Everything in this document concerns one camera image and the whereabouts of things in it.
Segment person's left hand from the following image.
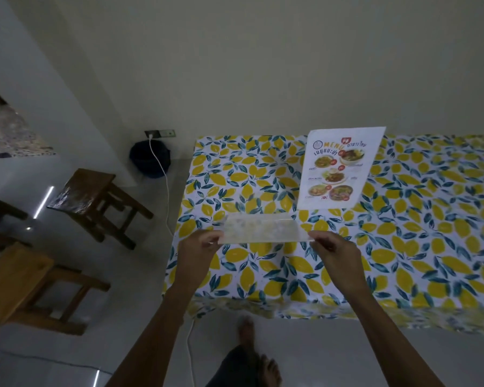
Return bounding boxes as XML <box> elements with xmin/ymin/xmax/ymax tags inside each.
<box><xmin>173</xmin><ymin>230</ymin><xmax>225</xmax><ymax>297</ymax></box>

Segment person's left forearm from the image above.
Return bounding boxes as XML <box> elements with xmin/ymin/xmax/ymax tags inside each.
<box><xmin>105</xmin><ymin>284</ymin><xmax>199</xmax><ymax>387</ymax></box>

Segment person's left foot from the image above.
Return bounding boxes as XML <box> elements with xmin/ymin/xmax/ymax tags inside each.
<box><xmin>237</xmin><ymin>317</ymin><xmax>256</xmax><ymax>356</ymax></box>

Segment lemon print tablecloth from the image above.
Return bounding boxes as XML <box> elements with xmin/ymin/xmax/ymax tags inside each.
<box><xmin>162</xmin><ymin>135</ymin><xmax>484</xmax><ymax>339</ymax></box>

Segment dark blue round bin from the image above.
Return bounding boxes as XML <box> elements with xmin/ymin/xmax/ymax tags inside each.
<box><xmin>129</xmin><ymin>139</ymin><xmax>172</xmax><ymax>179</ymax></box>

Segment person's right foot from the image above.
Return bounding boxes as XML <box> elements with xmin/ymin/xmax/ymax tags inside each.
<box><xmin>257</xmin><ymin>354</ymin><xmax>283</xmax><ymax>387</ymax></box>

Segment person's right forearm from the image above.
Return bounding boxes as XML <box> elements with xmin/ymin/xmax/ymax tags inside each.
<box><xmin>347</xmin><ymin>287</ymin><xmax>447</xmax><ymax>387</ymax></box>

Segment white charger cable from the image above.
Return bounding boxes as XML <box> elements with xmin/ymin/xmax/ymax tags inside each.
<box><xmin>146</xmin><ymin>132</ymin><xmax>197</xmax><ymax>387</ymax></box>

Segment person's right hand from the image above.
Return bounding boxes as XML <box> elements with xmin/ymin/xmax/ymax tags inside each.
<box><xmin>308</xmin><ymin>230</ymin><xmax>370</xmax><ymax>301</ymax></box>

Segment clear acrylic sign holder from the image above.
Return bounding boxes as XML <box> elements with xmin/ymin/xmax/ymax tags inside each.
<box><xmin>221</xmin><ymin>213</ymin><xmax>314</xmax><ymax>245</ymax></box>

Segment printed food menu sheet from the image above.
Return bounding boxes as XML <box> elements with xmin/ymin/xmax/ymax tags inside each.
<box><xmin>296</xmin><ymin>126</ymin><xmax>387</xmax><ymax>211</ymax></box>

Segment light wooden stool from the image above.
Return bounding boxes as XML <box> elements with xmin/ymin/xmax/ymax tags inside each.
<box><xmin>0</xmin><ymin>242</ymin><xmax>112</xmax><ymax>336</ymax></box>

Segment dark wooden stool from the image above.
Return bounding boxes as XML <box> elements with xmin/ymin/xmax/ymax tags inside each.
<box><xmin>47</xmin><ymin>168</ymin><xmax>154</xmax><ymax>250</ymax></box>

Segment dark wooden furniture piece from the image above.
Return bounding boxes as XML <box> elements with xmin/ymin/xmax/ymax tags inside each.
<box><xmin>0</xmin><ymin>192</ymin><xmax>30</xmax><ymax>251</ymax></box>

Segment person's dark shorts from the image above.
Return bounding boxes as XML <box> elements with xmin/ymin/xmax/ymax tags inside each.
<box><xmin>205</xmin><ymin>345</ymin><xmax>264</xmax><ymax>387</ymax></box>

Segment person's foot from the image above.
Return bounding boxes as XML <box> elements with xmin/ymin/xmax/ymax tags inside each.
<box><xmin>257</xmin><ymin>354</ymin><xmax>283</xmax><ymax>387</ymax></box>
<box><xmin>237</xmin><ymin>317</ymin><xmax>256</xmax><ymax>356</ymax></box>

